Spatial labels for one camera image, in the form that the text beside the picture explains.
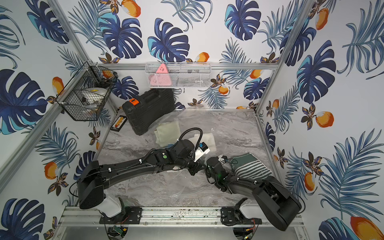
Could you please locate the green striped towel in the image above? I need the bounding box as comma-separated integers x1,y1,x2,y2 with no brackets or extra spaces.
233,153,273,180

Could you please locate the clear plastic vacuum bag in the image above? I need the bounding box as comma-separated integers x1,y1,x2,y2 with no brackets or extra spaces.
137,110,264,207

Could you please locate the cream towel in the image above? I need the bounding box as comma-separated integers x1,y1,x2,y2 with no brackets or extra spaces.
154,121,181,148

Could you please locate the white towel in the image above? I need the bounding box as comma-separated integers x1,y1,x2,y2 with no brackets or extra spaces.
201,133,217,152

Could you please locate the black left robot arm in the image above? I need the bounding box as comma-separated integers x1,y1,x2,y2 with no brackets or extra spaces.
76,127,209,218

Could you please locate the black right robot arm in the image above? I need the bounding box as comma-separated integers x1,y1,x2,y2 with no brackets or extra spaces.
206,157,302,231

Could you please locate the black plastic tool case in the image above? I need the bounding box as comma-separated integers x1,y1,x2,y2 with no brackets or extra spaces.
122,89,175,136

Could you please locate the small black orange box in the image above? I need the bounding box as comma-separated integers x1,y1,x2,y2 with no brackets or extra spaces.
110,115,128,132

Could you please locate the pink triangle object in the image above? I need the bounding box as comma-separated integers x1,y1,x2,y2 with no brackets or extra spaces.
149,64,172,88

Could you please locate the aluminium front rail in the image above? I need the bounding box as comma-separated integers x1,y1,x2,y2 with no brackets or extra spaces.
58,205,304,228

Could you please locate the clear wall-mounted tray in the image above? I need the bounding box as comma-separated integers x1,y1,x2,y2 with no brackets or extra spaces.
145,62,212,89

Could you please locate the black wire basket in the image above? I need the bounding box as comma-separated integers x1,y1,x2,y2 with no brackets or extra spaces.
55,62,118,122

